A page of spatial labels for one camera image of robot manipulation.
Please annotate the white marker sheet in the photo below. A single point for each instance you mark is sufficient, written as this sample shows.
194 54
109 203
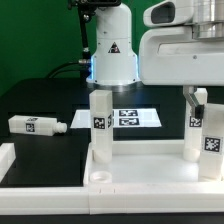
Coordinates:
122 118

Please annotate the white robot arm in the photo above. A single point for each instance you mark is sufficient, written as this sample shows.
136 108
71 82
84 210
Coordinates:
115 63

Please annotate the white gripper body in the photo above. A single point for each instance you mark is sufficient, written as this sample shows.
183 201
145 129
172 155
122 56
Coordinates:
184 44

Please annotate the white obstacle wall bar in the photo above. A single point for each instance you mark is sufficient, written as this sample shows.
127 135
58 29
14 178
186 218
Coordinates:
115 198

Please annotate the white left wall block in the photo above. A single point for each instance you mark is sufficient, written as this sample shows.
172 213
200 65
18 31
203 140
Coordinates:
7 157

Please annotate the white desk top tray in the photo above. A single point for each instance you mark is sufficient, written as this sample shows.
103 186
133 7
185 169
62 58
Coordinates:
145 161

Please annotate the black camera pole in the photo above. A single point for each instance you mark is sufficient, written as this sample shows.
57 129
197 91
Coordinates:
86 10

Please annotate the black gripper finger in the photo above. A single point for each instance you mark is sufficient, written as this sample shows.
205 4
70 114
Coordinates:
197 109

